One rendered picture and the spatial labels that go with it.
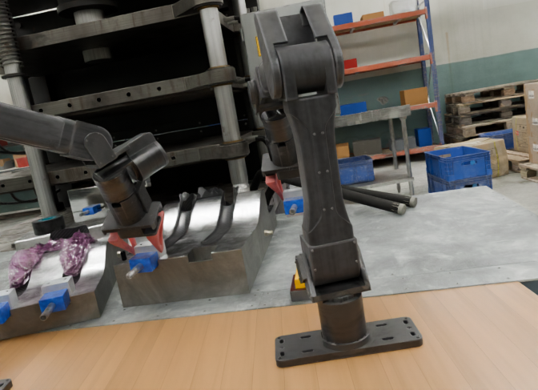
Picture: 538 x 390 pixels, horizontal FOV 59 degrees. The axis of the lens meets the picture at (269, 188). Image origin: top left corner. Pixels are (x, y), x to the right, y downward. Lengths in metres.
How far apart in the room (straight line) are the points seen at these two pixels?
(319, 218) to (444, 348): 0.23
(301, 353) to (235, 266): 0.29
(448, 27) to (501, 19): 0.75
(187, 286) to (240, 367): 0.29
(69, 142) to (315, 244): 0.42
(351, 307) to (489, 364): 0.17
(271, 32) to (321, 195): 0.22
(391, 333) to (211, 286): 0.38
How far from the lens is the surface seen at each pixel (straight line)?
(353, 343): 0.67
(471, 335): 0.72
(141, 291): 0.99
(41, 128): 0.81
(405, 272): 0.93
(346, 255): 0.65
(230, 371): 0.70
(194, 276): 0.94
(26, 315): 1.03
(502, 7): 8.13
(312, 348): 0.69
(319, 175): 0.61
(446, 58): 7.83
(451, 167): 4.50
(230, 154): 1.60
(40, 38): 1.99
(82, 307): 1.00
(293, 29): 0.68
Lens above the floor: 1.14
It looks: 10 degrees down
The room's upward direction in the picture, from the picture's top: 10 degrees counter-clockwise
